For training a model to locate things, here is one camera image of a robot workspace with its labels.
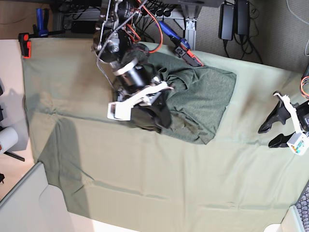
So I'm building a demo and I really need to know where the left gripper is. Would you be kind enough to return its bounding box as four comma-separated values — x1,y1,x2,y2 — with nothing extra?
258,91,309,148

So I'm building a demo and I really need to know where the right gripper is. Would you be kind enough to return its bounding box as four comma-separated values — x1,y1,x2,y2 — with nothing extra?
113,60,173,128

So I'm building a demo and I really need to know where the green T-shirt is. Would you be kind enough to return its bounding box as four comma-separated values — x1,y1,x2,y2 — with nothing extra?
142,53,237,145

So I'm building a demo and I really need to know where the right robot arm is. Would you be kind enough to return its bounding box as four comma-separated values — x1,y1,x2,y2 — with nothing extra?
92,0,172,132

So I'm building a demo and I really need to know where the blue orange bar clamp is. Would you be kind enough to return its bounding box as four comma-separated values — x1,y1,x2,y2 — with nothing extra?
159,21,204,67

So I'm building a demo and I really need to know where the light green table cloth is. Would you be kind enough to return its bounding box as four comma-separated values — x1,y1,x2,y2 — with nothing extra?
23,38,309,232

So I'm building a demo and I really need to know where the black power brick left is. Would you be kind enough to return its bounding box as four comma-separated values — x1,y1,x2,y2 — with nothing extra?
218,4,234,41

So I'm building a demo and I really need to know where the black power adapter brick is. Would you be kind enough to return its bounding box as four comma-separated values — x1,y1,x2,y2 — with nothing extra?
70,20,96,34

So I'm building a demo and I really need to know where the black power brick right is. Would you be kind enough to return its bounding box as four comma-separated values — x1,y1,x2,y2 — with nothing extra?
235,0,250,36

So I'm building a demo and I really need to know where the red black corner clamp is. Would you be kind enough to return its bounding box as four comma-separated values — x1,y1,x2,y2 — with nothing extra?
18,33,31,58

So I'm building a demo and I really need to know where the white paper roll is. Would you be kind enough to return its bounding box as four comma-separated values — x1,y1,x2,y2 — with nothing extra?
0,127,18,154

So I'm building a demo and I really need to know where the white foam board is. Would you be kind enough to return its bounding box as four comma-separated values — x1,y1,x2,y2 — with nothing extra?
0,162,74,232

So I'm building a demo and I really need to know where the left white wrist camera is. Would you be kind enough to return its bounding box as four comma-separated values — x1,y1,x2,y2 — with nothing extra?
287,132,309,156

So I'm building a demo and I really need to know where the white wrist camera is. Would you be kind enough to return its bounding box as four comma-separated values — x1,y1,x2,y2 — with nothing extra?
107,101,133,121
287,132,309,156

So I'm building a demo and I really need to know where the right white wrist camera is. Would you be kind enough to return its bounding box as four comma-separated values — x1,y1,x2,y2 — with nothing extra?
107,101,133,121

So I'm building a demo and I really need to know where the aluminium frame leg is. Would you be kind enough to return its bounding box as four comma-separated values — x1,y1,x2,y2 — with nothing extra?
179,0,202,50

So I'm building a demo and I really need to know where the blue clamp handle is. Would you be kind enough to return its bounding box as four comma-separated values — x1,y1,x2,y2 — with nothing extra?
33,8,49,38

